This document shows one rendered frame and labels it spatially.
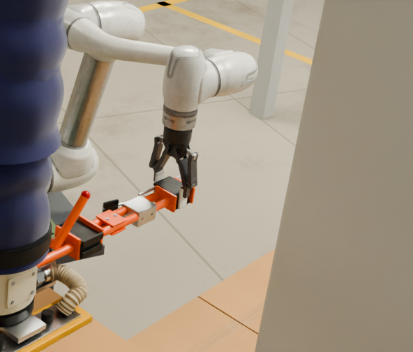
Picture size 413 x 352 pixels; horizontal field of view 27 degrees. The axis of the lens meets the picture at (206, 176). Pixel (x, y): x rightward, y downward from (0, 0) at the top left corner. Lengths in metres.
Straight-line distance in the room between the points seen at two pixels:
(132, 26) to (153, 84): 3.43
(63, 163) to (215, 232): 1.70
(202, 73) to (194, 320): 1.13
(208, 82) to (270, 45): 3.45
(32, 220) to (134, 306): 2.18
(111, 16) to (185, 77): 0.57
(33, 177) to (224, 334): 1.40
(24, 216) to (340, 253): 1.14
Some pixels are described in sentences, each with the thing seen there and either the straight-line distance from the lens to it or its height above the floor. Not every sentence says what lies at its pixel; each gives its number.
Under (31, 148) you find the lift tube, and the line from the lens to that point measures 1.74.
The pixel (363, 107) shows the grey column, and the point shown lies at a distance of 0.70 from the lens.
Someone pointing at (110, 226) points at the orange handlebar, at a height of 1.26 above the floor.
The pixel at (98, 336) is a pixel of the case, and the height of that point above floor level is 0.95.
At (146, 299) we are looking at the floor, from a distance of 4.02.
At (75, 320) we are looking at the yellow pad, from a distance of 2.07.
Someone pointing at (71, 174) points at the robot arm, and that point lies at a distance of 3.04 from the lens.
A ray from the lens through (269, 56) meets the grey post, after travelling 5.68.
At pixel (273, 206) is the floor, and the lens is 4.86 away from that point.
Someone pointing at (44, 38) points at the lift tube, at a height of 1.85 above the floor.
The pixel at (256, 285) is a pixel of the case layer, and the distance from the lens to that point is 3.28.
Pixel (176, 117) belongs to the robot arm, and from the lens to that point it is 2.23.
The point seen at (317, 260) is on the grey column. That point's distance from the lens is 0.77.
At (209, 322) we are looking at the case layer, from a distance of 3.07.
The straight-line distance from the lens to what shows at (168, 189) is 2.35.
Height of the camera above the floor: 2.45
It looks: 29 degrees down
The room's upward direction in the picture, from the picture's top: 8 degrees clockwise
